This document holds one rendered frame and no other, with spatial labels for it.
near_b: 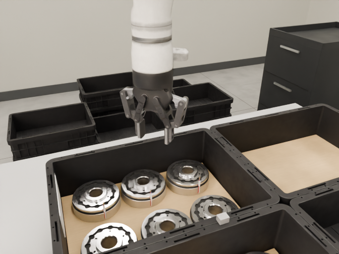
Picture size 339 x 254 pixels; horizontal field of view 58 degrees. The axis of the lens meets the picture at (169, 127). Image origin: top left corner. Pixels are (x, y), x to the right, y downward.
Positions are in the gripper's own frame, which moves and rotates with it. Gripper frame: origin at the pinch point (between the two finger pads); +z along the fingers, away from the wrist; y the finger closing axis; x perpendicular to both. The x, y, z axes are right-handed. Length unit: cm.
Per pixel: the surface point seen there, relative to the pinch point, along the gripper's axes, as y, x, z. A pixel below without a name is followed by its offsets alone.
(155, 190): 0.4, -1.3, 14.1
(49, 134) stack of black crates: -76, 42, 41
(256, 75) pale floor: -20, 332, 100
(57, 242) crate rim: -4.7, -25.4, 7.1
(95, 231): -4.9, -16.5, 13.9
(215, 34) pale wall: -76, 331, 53
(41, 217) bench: -31.6, -6.8, 30.1
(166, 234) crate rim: 10.2, -17.3, 7.1
